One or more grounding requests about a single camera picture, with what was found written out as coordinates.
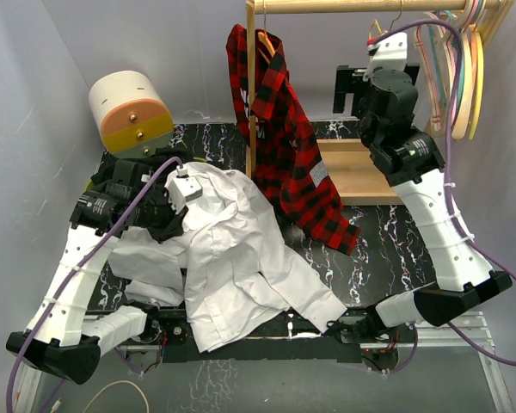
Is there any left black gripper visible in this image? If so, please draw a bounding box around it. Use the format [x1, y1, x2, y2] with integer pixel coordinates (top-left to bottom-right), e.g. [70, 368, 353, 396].
[132, 187, 188, 243]

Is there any thin natural wooden hanger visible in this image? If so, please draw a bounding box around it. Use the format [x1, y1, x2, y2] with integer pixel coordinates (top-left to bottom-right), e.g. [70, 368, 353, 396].
[368, 0, 403, 40]

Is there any white button-up shirt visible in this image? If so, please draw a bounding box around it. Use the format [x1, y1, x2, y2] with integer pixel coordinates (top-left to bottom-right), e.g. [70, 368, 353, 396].
[108, 162, 346, 352]

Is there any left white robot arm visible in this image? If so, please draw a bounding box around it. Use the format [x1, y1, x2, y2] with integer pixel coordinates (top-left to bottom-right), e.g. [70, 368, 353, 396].
[6, 155, 187, 385]

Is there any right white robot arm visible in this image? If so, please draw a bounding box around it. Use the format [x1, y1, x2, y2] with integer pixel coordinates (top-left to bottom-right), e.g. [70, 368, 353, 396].
[333, 65, 513, 342]

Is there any orange wooden hanger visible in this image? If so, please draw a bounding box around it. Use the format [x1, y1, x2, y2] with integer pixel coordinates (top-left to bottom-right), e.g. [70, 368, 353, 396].
[258, 1, 276, 64]

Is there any red black plaid shirt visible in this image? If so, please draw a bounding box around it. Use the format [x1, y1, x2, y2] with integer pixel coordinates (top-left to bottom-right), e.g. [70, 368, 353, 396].
[226, 24, 359, 255]

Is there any teal wooden hanger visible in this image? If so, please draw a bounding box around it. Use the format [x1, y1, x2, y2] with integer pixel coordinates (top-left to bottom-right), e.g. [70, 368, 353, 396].
[429, 0, 487, 126]

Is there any natural wide wooden hanger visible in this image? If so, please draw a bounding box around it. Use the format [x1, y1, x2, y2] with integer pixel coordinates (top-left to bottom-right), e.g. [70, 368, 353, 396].
[439, 1, 475, 140]

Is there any yellow wooden hanger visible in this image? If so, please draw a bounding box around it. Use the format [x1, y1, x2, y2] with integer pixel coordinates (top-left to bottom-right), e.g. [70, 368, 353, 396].
[467, 0, 515, 141]

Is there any black garment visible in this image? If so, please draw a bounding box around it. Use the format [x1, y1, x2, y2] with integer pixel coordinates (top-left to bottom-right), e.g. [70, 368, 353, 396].
[71, 149, 193, 237]

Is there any olive green laundry basket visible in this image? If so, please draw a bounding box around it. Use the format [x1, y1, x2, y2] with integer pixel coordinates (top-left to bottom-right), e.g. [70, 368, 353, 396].
[84, 179, 94, 191]

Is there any cream cylinder with coloured lid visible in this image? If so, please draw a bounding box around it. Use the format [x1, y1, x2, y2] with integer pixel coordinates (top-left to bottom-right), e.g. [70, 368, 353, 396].
[89, 71, 174, 158]

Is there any wooden clothes rack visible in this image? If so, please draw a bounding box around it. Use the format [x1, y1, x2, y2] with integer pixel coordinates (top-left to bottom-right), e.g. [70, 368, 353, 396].
[243, 0, 516, 206]

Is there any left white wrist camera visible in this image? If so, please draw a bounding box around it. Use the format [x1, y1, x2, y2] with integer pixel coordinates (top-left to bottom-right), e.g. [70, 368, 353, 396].
[165, 165, 203, 213]

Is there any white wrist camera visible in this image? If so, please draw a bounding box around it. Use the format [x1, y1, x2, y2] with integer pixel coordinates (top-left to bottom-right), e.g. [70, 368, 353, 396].
[363, 32, 408, 82]
[165, 165, 203, 213]

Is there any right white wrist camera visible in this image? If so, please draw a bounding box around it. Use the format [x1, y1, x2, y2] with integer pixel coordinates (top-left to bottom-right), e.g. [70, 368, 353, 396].
[363, 32, 408, 82]

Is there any aluminium table frame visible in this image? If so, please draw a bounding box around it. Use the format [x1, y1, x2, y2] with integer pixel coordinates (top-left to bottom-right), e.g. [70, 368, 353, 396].
[10, 120, 515, 413]

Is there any cream thin cable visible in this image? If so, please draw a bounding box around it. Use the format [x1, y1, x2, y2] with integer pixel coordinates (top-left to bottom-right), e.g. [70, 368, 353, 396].
[49, 379, 151, 413]

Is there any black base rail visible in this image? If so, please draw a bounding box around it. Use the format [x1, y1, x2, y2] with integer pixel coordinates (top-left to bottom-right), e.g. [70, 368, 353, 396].
[119, 308, 414, 368]

